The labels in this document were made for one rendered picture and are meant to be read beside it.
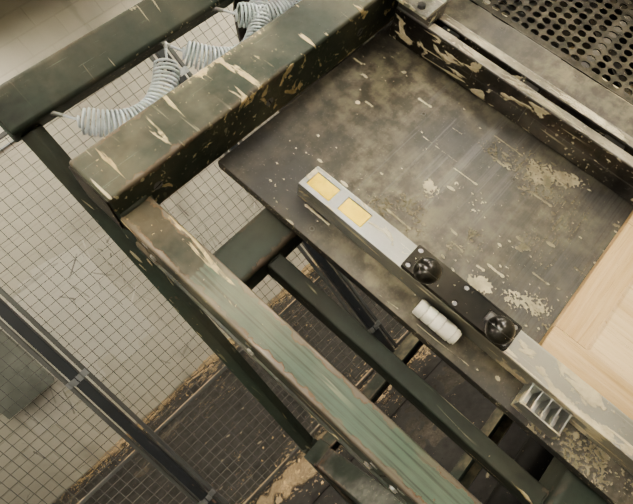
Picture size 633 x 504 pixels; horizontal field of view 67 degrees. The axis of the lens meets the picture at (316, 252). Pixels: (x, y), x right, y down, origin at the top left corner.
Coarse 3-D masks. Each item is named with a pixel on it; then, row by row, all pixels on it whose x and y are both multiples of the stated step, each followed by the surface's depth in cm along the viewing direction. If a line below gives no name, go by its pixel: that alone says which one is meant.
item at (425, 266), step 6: (426, 258) 65; (432, 258) 65; (420, 264) 64; (426, 264) 64; (432, 264) 64; (438, 264) 65; (414, 270) 65; (420, 270) 64; (426, 270) 64; (432, 270) 64; (438, 270) 64; (420, 276) 64; (426, 276) 64; (432, 276) 64; (438, 276) 64; (420, 282) 65; (426, 282) 65; (432, 282) 65
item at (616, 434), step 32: (352, 224) 79; (384, 224) 80; (384, 256) 78; (416, 288) 78; (512, 352) 72; (544, 352) 73; (544, 384) 71; (576, 384) 71; (576, 416) 70; (608, 416) 70; (608, 448) 70
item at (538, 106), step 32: (416, 0) 92; (448, 0) 93; (416, 32) 97; (448, 32) 95; (448, 64) 97; (480, 64) 92; (512, 64) 92; (480, 96) 97; (512, 96) 92; (544, 96) 91; (544, 128) 92; (576, 128) 87; (608, 128) 88; (576, 160) 91; (608, 160) 87
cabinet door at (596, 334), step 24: (624, 240) 84; (600, 264) 82; (624, 264) 82; (600, 288) 80; (624, 288) 81; (576, 312) 78; (600, 312) 78; (624, 312) 79; (552, 336) 76; (576, 336) 76; (600, 336) 77; (624, 336) 77; (576, 360) 75; (600, 360) 75; (624, 360) 76; (600, 384) 74; (624, 384) 74; (624, 408) 72
